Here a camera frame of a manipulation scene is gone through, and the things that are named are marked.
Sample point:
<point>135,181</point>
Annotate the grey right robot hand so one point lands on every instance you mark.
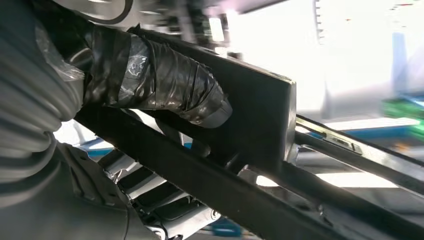
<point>165,82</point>

